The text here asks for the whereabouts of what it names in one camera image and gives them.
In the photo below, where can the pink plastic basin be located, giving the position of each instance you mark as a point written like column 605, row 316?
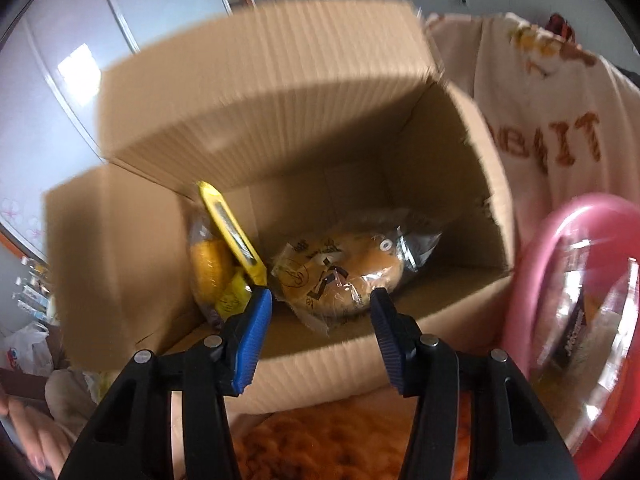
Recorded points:
column 520, row 270

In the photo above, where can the vacuum-packed corn cob packet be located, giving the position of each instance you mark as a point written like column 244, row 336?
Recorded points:
column 210, row 260

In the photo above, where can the red and black item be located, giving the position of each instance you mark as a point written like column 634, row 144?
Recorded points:
column 562, row 25

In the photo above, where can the orange fuzzy blanket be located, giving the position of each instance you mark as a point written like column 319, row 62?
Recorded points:
column 320, row 440

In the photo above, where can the brown cardboard box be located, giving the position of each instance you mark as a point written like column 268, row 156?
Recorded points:
column 300, row 85

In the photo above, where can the grey cloth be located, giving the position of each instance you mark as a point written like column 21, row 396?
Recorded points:
column 75, row 400

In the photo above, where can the white sliding wardrobe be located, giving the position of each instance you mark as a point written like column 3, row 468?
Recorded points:
column 75, row 10

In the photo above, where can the cream printed blanket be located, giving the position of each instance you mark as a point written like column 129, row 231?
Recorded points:
column 525, row 110

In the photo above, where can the black snack packet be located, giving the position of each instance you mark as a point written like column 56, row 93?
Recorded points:
column 570, row 340

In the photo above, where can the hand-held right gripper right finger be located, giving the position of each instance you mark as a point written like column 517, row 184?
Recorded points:
column 392, row 345

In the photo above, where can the person's left hand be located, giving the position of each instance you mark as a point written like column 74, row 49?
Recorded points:
column 22, row 435

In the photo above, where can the white plastic bag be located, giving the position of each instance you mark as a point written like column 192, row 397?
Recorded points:
column 25, row 350

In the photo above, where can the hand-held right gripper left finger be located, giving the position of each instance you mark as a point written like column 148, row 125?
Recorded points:
column 252, row 340

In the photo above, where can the bread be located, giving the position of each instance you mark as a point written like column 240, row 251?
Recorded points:
column 340, row 265

